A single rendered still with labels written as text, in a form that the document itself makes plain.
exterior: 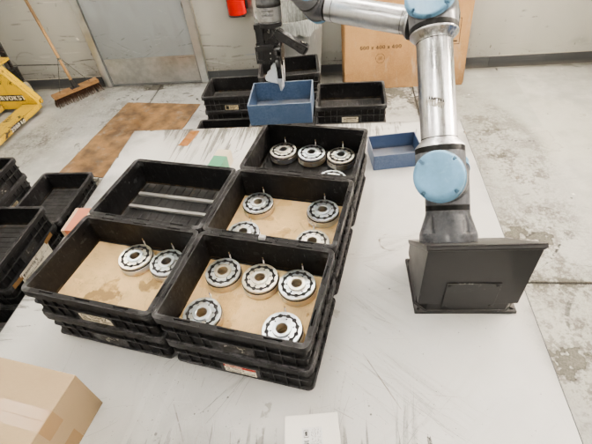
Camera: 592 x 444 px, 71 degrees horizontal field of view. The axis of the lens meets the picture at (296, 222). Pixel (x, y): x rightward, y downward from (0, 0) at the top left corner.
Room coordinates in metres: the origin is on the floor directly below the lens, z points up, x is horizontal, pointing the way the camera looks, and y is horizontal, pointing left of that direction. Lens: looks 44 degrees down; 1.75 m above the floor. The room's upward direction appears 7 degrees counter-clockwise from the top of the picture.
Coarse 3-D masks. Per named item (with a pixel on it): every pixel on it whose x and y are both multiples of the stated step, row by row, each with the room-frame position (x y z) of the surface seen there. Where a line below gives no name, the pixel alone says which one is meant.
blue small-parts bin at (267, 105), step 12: (264, 84) 1.32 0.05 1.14; (276, 84) 1.31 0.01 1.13; (288, 84) 1.31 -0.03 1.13; (300, 84) 1.30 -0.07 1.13; (312, 84) 1.26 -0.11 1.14; (252, 96) 1.26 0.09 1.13; (264, 96) 1.32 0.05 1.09; (276, 96) 1.31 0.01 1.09; (288, 96) 1.31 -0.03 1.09; (300, 96) 1.30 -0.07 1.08; (312, 96) 1.21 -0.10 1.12; (252, 108) 1.18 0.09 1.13; (264, 108) 1.17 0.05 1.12; (276, 108) 1.17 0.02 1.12; (288, 108) 1.16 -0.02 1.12; (300, 108) 1.15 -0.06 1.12; (312, 108) 1.17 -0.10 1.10; (252, 120) 1.18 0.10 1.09; (264, 120) 1.17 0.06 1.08; (276, 120) 1.17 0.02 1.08; (288, 120) 1.16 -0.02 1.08; (300, 120) 1.15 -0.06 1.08; (312, 120) 1.15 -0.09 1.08
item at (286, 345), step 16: (240, 240) 0.81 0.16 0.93; (256, 240) 0.80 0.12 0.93; (272, 240) 0.79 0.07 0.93; (176, 272) 0.72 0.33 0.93; (320, 288) 0.61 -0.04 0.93; (160, 304) 0.62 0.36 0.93; (320, 304) 0.56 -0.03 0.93; (160, 320) 0.58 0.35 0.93; (224, 336) 0.52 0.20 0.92; (240, 336) 0.51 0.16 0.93; (256, 336) 0.50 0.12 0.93; (304, 352) 0.45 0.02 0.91
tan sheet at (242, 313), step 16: (208, 288) 0.73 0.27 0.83; (240, 288) 0.72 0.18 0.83; (224, 304) 0.67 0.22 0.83; (240, 304) 0.66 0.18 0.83; (256, 304) 0.66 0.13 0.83; (272, 304) 0.65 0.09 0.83; (224, 320) 0.62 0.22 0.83; (240, 320) 0.61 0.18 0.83; (256, 320) 0.61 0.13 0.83; (304, 320) 0.59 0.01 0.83; (304, 336) 0.54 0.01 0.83
